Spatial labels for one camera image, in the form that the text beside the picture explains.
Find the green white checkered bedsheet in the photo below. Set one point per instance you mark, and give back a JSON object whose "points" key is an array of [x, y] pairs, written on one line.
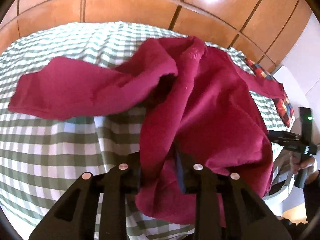
{"points": [[41, 159]]}

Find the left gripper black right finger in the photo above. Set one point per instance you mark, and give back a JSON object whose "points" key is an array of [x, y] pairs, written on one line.
{"points": [[225, 208]]}

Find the white bedside board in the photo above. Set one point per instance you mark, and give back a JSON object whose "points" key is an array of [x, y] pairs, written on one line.
{"points": [[294, 93]]}

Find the person right hand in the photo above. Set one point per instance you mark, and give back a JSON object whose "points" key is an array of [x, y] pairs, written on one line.
{"points": [[309, 165]]}

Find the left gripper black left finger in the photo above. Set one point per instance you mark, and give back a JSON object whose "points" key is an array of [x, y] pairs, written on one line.
{"points": [[74, 215]]}

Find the crimson red sweater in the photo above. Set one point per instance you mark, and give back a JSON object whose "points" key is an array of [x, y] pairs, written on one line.
{"points": [[197, 102]]}

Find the white metal bed frame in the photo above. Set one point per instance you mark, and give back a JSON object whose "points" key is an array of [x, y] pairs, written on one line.
{"points": [[282, 181]]}

